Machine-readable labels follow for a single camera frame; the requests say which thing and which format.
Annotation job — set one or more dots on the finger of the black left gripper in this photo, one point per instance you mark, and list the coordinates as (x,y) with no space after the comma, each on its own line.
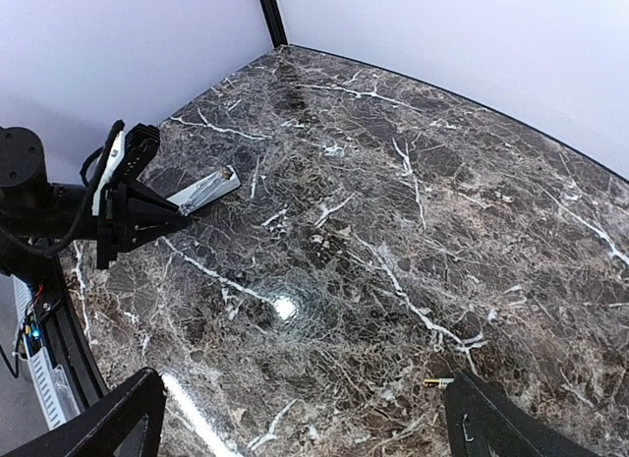
(142,199)
(139,232)

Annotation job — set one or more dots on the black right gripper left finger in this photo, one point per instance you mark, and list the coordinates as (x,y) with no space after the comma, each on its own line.
(126,422)

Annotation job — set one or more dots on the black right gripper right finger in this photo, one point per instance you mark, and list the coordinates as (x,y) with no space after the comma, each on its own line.
(481,421)

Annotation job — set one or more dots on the white left cable duct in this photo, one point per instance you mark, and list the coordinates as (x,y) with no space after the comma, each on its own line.
(40,369)

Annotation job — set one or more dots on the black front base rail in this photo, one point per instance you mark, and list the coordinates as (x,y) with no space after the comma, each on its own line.
(63,335)

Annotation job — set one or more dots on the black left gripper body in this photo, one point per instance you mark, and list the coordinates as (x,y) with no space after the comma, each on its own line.
(114,234)

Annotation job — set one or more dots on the white remote control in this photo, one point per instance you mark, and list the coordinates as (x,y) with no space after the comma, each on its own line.
(206,190)

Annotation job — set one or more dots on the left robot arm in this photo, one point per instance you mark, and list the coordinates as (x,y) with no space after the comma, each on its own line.
(39,219)

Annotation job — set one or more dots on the black left corner post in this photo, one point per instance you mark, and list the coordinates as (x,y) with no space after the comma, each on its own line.
(272,16)

